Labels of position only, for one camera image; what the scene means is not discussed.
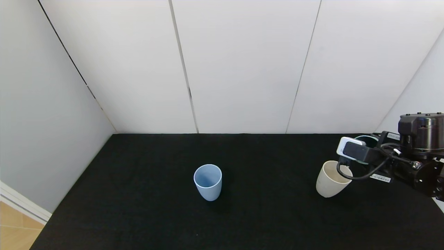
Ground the teal plastic cup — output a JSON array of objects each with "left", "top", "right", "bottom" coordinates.
[{"left": 353, "top": 134, "right": 381, "bottom": 164}]

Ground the light blue plastic cup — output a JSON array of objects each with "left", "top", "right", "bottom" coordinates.
[{"left": 194, "top": 164, "right": 223, "bottom": 201}]

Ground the black table cloth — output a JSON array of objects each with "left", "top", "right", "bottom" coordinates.
[{"left": 31, "top": 134, "right": 444, "bottom": 250}]

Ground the beige plastic cup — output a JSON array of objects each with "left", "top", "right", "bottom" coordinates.
[{"left": 316, "top": 160, "right": 353, "bottom": 198}]

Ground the white baseboard trim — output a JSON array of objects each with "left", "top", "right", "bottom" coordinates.
[{"left": 0, "top": 180, "right": 53, "bottom": 225}]

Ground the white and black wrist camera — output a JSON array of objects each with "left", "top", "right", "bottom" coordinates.
[{"left": 336, "top": 136, "right": 373, "bottom": 163}]

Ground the black camera cable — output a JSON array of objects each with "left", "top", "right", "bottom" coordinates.
[{"left": 336, "top": 156, "right": 422, "bottom": 181}]

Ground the black cable with white tag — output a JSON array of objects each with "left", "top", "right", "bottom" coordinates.
[{"left": 382, "top": 142, "right": 404, "bottom": 157}]

